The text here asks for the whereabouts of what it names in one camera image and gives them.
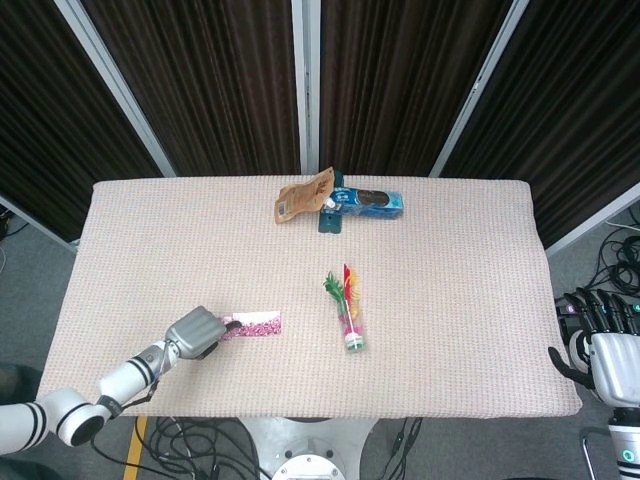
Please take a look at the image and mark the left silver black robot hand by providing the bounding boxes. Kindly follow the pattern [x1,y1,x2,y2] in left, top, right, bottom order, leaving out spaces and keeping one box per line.
[164,305,242,361]

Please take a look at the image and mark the grey partition frame rail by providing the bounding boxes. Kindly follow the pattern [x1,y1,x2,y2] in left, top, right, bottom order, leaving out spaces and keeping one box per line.
[0,193,81,252]
[544,181,640,258]

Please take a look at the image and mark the colourful feather shuttlecock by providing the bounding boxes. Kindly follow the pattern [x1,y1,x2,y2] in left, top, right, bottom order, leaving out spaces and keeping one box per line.
[322,263,365,352]

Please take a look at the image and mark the dark curtain panel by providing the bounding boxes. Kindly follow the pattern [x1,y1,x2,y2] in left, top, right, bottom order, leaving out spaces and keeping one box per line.
[439,0,640,247]
[318,0,512,177]
[82,0,302,177]
[0,0,169,242]

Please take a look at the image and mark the grey partition frame post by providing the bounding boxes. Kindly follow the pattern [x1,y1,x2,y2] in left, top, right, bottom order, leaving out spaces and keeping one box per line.
[291,0,322,176]
[428,0,532,178]
[53,0,178,178]

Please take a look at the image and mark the black floor cable bundle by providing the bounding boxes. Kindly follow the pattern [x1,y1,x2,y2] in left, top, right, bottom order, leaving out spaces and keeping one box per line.
[582,207,640,302]
[137,417,262,480]

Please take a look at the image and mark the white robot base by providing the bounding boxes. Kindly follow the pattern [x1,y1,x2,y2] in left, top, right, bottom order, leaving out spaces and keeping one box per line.
[239,417,377,480]

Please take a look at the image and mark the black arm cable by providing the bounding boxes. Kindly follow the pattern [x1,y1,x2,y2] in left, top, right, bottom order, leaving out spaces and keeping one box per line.
[89,344,169,472]

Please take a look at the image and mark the beige woven tablecloth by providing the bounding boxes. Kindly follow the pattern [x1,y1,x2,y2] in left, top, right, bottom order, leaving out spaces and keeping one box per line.
[33,174,584,419]

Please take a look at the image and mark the blue cookie box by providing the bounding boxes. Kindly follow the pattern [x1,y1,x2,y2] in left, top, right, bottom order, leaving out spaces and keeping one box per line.
[326,186,405,221]

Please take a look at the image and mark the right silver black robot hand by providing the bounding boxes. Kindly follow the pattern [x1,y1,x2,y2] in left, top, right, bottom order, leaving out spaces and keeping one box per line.
[547,287,640,409]

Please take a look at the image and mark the brown snack pouch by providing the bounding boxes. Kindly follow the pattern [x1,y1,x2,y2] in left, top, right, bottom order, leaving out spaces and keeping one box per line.
[273,166,335,226]

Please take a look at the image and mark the dark teal plastic block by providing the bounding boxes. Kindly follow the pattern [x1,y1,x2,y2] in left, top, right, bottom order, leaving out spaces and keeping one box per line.
[317,169,345,236]

